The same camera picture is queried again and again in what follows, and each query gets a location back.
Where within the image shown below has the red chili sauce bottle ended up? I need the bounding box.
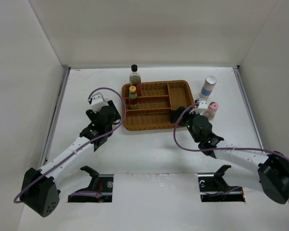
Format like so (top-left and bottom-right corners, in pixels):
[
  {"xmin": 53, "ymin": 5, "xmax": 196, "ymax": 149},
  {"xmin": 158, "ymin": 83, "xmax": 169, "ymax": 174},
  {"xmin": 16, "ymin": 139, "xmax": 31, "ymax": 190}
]
[{"xmin": 129, "ymin": 86, "xmax": 139, "ymax": 110}]

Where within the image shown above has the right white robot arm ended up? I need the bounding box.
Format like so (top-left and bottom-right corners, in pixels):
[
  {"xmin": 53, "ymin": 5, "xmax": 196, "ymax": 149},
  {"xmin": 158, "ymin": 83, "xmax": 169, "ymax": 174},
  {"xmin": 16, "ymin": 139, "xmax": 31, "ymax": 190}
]
[{"xmin": 170, "ymin": 106, "xmax": 289, "ymax": 204}]

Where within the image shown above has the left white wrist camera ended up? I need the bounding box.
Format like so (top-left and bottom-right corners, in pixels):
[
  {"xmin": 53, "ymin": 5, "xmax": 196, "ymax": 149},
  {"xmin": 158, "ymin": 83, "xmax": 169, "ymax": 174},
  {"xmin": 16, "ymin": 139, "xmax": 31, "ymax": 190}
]
[{"xmin": 88, "ymin": 92, "xmax": 108, "ymax": 113}]

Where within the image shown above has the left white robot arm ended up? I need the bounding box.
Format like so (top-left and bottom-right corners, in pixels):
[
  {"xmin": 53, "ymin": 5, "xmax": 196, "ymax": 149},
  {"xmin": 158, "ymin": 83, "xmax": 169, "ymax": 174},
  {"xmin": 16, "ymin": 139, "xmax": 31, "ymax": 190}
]
[{"xmin": 18, "ymin": 96, "xmax": 121, "ymax": 218}]

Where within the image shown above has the pink cap spice jar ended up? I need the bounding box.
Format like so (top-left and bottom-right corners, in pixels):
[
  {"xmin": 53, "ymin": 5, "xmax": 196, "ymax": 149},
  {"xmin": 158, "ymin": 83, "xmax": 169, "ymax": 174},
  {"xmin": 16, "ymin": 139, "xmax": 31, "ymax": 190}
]
[{"xmin": 202, "ymin": 102, "xmax": 219, "ymax": 120}]

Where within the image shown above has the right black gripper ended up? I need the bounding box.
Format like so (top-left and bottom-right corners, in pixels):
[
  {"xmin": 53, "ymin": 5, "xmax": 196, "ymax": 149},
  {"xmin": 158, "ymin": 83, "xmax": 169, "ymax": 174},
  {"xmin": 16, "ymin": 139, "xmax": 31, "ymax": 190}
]
[{"xmin": 169, "ymin": 106, "xmax": 202, "ymax": 143}]

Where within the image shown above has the brown wicker divided tray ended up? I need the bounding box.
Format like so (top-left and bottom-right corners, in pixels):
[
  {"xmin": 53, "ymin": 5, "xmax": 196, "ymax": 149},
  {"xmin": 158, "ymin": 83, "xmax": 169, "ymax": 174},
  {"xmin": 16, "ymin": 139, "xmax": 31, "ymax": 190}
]
[{"xmin": 121, "ymin": 80, "xmax": 194, "ymax": 131}]

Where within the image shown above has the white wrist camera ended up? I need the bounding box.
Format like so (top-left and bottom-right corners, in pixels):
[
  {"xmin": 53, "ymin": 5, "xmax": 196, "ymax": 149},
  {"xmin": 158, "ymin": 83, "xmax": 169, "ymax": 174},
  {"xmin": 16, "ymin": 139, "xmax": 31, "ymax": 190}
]
[
  {"xmin": 88, "ymin": 92, "xmax": 108, "ymax": 113},
  {"xmin": 189, "ymin": 98, "xmax": 208, "ymax": 115}
]

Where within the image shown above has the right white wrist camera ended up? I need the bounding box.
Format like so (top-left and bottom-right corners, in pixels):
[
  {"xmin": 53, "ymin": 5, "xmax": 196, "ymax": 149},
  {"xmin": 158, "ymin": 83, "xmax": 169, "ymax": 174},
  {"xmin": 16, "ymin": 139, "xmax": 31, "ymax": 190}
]
[{"xmin": 189, "ymin": 98, "xmax": 208, "ymax": 115}]

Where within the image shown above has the white blue cylindrical shaker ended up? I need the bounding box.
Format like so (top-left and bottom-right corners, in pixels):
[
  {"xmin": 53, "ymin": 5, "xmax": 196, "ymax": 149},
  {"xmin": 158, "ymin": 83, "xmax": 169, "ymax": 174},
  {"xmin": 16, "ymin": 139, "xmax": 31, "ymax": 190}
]
[{"xmin": 199, "ymin": 76, "xmax": 217, "ymax": 99}]

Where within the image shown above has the left metal table rail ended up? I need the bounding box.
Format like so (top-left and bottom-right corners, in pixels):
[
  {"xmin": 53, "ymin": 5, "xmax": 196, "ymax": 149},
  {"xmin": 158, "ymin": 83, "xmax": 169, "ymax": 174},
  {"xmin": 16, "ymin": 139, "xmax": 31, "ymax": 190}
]
[{"xmin": 38, "ymin": 65, "xmax": 71, "ymax": 167}]

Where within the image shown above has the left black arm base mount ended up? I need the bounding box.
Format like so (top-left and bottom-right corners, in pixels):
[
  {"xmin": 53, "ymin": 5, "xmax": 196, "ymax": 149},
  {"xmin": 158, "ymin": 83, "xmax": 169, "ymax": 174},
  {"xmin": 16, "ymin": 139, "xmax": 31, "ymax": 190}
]
[{"xmin": 67, "ymin": 166, "xmax": 114, "ymax": 203}]

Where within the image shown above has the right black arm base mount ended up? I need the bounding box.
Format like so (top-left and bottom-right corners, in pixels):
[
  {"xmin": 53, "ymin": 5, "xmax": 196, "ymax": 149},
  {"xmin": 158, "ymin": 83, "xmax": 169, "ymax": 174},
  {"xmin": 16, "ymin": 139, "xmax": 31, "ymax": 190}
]
[{"xmin": 197, "ymin": 165, "xmax": 245, "ymax": 203}]

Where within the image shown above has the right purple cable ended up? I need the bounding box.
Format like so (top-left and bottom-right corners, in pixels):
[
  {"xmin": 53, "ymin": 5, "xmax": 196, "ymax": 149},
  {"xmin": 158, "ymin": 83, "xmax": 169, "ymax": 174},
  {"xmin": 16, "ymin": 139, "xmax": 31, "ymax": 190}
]
[{"xmin": 173, "ymin": 103, "xmax": 289, "ymax": 169}]

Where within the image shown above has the dark sauce bottle black cap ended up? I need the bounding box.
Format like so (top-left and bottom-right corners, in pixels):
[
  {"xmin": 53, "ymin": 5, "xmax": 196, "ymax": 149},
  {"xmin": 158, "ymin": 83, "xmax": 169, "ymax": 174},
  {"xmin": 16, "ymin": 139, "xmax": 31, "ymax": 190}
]
[{"xmin": 129, "ymin": 64, "xmax": 141, "ymax": 97}]

